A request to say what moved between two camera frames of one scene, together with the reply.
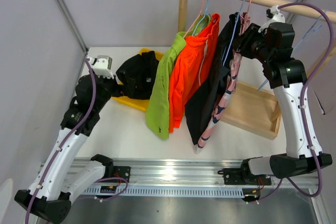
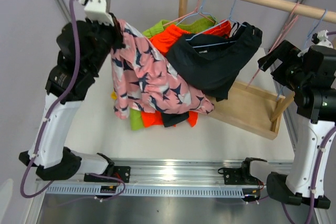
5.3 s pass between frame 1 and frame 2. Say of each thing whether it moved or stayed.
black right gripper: moved
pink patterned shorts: moved
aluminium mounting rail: stayed
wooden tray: stayed
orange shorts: moved
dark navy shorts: moved
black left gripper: moved
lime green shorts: moved
